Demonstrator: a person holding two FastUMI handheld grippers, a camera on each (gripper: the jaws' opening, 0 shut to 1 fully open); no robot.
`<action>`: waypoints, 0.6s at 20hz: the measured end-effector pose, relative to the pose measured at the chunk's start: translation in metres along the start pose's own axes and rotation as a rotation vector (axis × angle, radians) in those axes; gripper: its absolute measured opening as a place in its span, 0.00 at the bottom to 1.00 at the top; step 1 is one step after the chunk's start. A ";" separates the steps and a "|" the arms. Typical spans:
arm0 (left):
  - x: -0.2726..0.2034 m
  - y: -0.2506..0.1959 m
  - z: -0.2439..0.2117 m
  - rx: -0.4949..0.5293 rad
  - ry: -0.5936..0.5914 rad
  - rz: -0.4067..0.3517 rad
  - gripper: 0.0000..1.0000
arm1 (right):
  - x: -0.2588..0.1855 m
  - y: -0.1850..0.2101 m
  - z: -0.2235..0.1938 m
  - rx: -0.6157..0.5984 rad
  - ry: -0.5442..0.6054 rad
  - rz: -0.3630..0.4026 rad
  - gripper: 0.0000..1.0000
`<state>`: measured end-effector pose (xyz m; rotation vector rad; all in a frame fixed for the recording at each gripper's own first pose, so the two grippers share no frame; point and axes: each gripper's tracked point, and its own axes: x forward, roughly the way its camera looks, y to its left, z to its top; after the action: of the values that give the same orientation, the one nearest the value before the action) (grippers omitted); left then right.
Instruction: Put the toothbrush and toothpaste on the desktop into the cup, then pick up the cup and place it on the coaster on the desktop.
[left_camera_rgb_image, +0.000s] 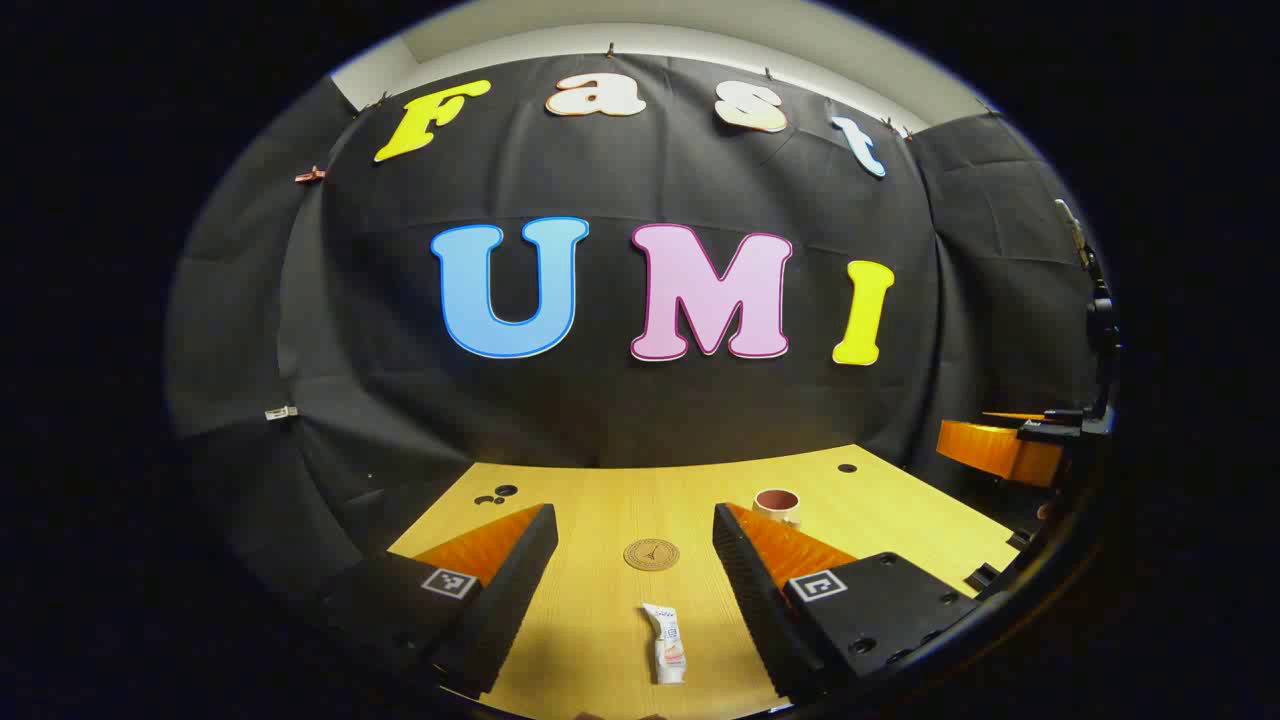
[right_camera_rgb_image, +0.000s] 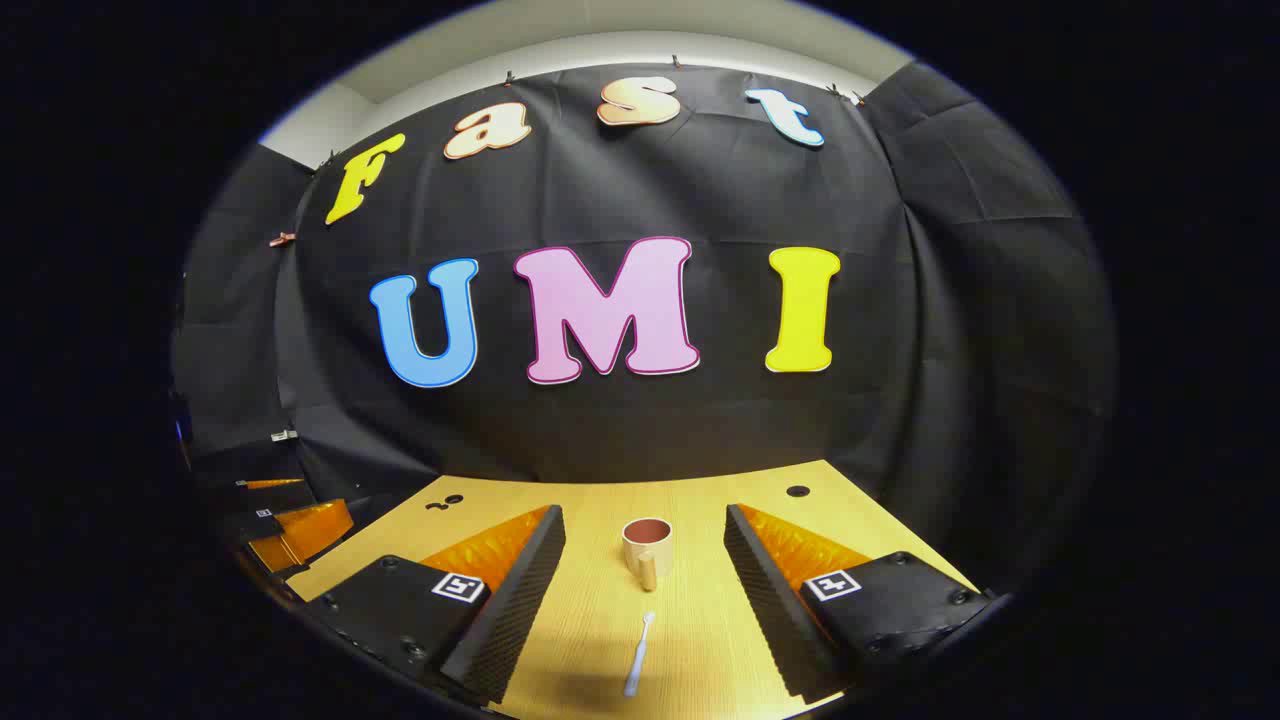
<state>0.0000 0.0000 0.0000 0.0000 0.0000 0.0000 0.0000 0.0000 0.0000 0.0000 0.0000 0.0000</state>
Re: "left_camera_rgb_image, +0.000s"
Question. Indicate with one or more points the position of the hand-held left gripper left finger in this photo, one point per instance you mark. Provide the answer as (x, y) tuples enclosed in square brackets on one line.
[(510, 600)]

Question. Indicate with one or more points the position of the copper cloth clip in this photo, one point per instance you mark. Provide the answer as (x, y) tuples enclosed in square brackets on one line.
[(310, 175)]

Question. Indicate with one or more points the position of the round brown coaster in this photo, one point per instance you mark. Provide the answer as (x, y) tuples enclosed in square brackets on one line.
[(651, 555)]

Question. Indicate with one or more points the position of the beige cup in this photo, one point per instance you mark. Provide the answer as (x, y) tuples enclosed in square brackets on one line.
[(787, 515)]

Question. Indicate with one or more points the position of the black backdrop cloth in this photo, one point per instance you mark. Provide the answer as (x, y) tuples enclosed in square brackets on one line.
[(600, 400)]

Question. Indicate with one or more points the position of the wooden desktop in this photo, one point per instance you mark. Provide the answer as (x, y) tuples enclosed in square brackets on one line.
[(620, 510)]

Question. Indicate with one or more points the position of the white toothpaste tube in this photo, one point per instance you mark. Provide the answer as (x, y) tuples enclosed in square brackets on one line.
[(665, 650)]

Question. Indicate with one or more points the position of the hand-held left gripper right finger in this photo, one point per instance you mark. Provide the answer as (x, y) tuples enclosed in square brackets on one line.
[(755, 600)]

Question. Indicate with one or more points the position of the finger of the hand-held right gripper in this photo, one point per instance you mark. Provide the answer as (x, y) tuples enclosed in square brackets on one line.
[(1000, 452), (1015, 415)]

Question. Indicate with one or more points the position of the black desk edge bracket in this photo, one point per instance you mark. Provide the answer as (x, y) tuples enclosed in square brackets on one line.
[(983, 577)]

